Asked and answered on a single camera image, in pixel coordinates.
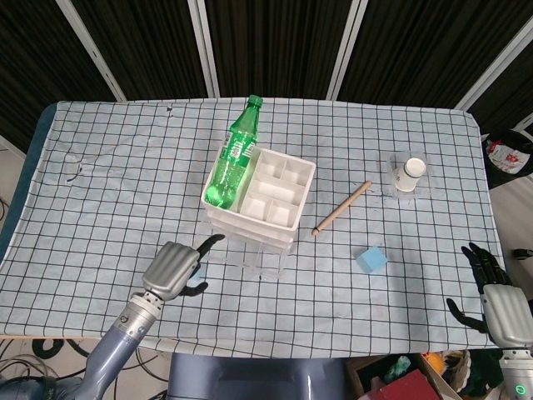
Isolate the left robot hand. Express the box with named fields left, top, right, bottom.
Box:
left=141, top=234, right=227, bottom=302

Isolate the white paper cup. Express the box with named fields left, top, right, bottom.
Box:
left=394, top=157, right=427, bottom=193

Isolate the blue-grey robot torso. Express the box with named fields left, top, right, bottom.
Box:
left=167, top=352, right=349, bottom=400

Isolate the white compartment tray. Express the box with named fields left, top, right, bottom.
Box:
left=201, top=144, right=316, bottom=256

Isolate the wooden stick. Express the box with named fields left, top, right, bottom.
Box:
left=311, top=180, right=372, bottom=238

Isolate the large blue foam cube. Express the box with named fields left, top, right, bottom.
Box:
left=355, top=245, right=390, bottom=276

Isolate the checked tablecloth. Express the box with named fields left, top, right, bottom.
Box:
left=0, top=97, right=507, bottom=360

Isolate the green crumpled bag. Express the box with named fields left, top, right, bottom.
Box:
left=382, top=354, right=413, bottom=383

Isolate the black bag with red print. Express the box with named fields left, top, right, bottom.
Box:
left=481, top=129, right=533, bottom=191

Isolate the white partition post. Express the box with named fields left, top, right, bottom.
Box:
left=326, top=0, right=370, bottom=101
left=453, top=6, right=533, bottom=113
left=56, top=0, right=127, bottom=102
left=187, top=0, right=221, bottom=99

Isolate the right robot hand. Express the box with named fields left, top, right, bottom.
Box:
left=446, top=242, right=533, bottom=347

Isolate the cardboard box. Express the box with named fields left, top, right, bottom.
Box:
left=345, top=352, right=461, bottom=400

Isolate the green plastic bottle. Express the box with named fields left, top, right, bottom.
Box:
left=206, top=94, right=265, bottom=209

